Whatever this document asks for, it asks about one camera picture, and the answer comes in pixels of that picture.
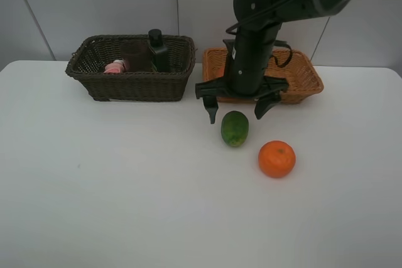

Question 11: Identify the green mango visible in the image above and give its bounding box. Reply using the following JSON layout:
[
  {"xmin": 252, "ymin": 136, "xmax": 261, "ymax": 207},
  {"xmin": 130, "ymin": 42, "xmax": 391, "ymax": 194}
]
[{"xmin": 220, "ymin": 111, "xmax": 249, "ymax": 147}]

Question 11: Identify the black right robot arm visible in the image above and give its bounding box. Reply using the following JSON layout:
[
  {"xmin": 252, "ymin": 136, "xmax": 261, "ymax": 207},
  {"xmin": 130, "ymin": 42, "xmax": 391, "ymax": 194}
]
[{"xmin": 195, "ymin": 0, "xmax": 350, "ymax": 124}]

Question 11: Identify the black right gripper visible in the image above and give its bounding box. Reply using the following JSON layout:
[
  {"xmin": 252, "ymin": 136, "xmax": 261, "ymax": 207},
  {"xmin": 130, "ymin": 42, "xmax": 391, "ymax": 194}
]
[{"xmin": 195, "ymin": 23, "xmax": 288, "ymax": 124}]

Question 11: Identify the dark brown wicker basket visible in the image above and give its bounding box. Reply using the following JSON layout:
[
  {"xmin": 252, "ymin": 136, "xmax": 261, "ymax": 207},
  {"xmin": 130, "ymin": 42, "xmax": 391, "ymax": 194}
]
[{"xmin": 65, "ymin": 35, "xmax": 195, "ymax": 102}]

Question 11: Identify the translucent purple plastic cup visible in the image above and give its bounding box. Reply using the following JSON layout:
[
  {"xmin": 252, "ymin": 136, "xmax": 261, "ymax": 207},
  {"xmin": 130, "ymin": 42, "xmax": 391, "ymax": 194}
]
[{"xmin": 120, "ymin": 40, "xmax": 152, "ymax": 72}]

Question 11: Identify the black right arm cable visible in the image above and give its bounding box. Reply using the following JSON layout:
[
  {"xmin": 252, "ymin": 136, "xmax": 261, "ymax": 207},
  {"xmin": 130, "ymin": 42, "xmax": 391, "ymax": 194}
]
[{"xmin": 225, "ymin": 0, "xmax": 359, "ymax": 68}]

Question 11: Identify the black pump bottle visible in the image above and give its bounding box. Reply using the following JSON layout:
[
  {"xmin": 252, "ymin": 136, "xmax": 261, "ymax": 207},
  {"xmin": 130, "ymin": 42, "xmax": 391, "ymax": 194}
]
[{"xmin": 148, "ymin": 29, "xmax": 171, "ymax": 73}]

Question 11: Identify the pink lotion bottle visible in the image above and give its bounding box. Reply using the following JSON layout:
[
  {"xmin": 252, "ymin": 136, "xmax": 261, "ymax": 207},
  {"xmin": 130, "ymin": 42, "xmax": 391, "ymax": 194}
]
[{"xmin": 104, "ymin": 60, "xmax": 126, "ymax": 73}]

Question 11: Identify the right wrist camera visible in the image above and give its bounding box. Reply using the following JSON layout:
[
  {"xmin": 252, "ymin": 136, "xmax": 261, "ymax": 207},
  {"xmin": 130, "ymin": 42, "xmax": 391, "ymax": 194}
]
[{"xmin": 223, "ymin": 39, "xmax": 236, "ymax": 60}]

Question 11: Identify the orange tangerine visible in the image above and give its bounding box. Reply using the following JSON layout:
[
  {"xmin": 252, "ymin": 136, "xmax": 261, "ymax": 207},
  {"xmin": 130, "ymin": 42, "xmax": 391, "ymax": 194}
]
[{"xmin": 258, "ymin": 141, "xmax": 296, "ymax": 178}]

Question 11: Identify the light orange wicker basket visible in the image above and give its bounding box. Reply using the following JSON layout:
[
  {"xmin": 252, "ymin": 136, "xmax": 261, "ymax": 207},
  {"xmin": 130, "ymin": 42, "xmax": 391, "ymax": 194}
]
[{"xmin": 202, "ymin": 48, "xmax": 324, "ymax": 105}]

